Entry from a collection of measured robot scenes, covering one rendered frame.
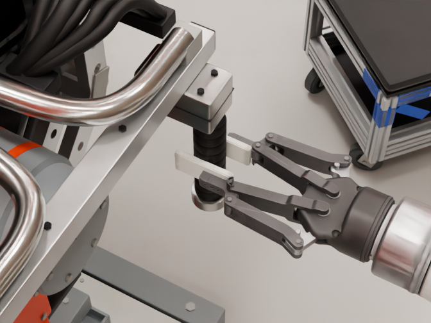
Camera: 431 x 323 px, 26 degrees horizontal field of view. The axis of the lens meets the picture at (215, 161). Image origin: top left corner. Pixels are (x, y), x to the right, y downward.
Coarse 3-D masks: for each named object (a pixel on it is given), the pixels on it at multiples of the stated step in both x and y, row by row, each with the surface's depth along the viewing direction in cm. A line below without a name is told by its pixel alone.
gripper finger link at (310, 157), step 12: (276, 144) 102; (288, 144) 102; (300, 144) 102; (288, 156) 103; (300, 156) 102; (312, 156) 101; (324, 156) 101; (336, 156) 101; (348, 156) 101; (312, 168) 103; (324, 168) 102
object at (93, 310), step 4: (92, 308) 165; (96, 308) 165; (88, 312) 167; (92, 312) 166; (96, 312) 165; (100, 312) 165; (104, 312) 165; (88, 316) 167; (92, 316) 167; (96, 316) 166; (100, 316) 166; (104, 316) 165; (108, 316) 164; (84, 320) 166; (88, 320) 166; (92, 320) 166; (96, 320) 166; (100, 320) 166; (104, 320) 164; (108, 320) 165
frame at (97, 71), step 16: (96, 48) 114; (80, 64) 114; (96, 64) 116; (64, 80) 119; (80, 80) 117; (96, 80) 117; (80, 96) 118; (96, 96) 119; (48, 128) 120; (80, 128) 119; (48, 144) 122; (64, 144) 120; (80, 144) 122; (80, 160) 123
